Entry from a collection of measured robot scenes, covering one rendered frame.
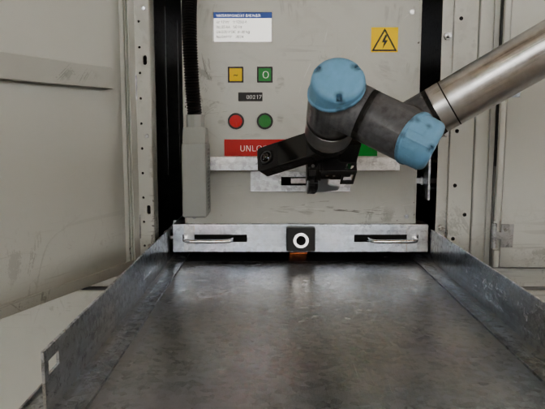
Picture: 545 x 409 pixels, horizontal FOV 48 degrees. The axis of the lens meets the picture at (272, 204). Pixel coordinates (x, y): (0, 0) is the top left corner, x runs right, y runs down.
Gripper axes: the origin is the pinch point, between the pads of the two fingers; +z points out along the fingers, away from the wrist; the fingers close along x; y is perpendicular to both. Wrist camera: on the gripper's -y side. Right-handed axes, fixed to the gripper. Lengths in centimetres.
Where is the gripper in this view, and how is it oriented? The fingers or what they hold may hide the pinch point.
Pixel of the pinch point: (308, 186)
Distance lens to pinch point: 114.4
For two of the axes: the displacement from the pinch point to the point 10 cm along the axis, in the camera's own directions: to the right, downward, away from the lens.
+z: 0.0, 3.9, 9.2
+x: 0.0, -9.2, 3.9
